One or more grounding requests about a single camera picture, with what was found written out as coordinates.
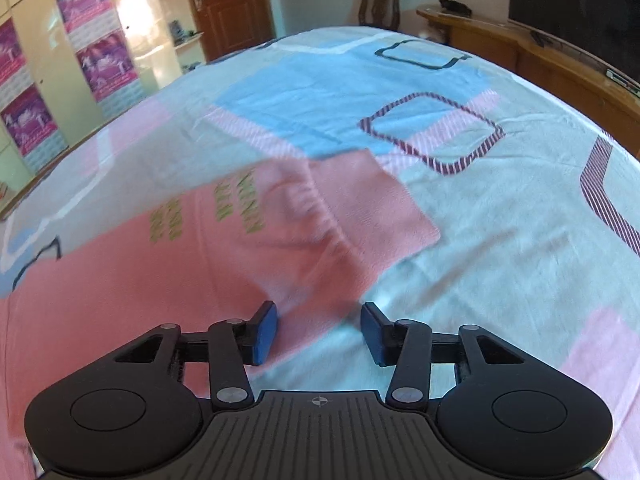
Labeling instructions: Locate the black television screen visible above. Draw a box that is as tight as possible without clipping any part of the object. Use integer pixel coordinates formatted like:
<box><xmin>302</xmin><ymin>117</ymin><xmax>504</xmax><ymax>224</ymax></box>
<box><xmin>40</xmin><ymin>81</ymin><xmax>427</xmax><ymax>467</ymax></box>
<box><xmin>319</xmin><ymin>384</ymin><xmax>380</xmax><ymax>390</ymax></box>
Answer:
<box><xmin>509</xmin><ymin>0</ymin><xmax>639</xmax><ymax>96</ymax></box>

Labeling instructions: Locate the cream open shelf unit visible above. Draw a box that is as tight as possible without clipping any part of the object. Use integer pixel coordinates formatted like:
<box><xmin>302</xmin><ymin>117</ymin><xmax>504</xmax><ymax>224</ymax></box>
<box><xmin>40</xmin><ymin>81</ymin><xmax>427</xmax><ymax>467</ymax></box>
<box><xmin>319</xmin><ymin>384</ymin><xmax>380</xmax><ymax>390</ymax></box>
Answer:
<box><xmin>160</xmin><ymin>0</ymin><xmax>206</xmax><ymax>73</ymax></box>

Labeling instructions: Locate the pink knit garment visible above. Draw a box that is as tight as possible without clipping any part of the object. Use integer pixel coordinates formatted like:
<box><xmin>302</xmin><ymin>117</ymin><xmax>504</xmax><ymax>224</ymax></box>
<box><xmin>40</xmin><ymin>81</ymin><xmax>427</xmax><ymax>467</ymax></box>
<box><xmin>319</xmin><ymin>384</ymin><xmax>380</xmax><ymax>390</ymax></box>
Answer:
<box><xmin>1</xmin><ymin>151</ymin><xmax>439</xmax><ymax>479</ymax></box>

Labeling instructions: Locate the brown wooden door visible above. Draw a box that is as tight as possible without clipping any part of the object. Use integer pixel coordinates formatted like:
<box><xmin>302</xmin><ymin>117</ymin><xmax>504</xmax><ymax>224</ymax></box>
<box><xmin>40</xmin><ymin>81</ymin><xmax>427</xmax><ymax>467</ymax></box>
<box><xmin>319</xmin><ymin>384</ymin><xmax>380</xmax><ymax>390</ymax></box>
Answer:
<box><xmin>192</xmin><ymin>0</ymin><xmax>274</xmax><ymax>61</ymax></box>

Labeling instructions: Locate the patterned bed sheet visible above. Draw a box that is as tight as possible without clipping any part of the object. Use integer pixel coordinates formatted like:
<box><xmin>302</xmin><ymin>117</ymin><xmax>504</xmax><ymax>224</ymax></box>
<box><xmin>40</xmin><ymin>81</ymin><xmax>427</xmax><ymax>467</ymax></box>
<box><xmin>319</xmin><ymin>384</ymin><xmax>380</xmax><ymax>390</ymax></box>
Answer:
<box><xmin>1</xmin><ymin>27</ymin><xmax>639</xmax><ymax>479</ymax></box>

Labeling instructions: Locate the black object on console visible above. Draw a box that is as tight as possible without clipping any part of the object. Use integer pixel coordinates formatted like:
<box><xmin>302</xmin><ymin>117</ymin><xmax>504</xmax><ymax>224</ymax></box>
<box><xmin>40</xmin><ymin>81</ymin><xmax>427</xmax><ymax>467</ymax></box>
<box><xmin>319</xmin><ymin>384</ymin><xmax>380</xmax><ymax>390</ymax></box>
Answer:
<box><xmin>439</xmin><ymin>0</ymin><xmax>473</xmax><ymax>16</ymax></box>

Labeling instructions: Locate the cream wardrobe with posters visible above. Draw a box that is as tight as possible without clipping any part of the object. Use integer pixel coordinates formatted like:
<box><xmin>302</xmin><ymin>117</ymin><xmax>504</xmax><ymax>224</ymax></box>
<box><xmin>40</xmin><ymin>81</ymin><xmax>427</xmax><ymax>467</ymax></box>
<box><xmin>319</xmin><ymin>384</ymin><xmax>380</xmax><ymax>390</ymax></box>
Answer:
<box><xmin>1</xmin><ymin>0</ymin><xmax>181</xmax><ymax>210</ymax></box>

